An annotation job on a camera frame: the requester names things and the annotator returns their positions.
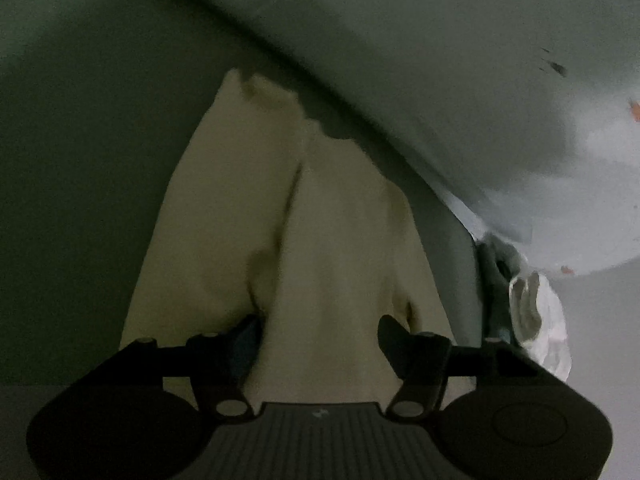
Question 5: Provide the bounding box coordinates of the blue grey folded garment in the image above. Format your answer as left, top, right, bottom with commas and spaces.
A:
475, 237, 526, 346

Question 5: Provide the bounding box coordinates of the carrot print bed sheet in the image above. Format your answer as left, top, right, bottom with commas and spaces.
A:
145, 0, 640, 276

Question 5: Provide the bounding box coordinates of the white folded garment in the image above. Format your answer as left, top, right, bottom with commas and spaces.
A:
507, 270, 573, 381

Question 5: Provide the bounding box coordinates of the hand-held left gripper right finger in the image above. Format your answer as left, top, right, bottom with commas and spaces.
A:
377, 314, 543, 423

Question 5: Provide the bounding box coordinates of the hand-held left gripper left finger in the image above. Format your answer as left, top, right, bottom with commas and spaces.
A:
117, 314, 264, 419

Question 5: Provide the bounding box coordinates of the cream sweater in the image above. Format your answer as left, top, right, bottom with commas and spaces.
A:
120, 67, 481, 406

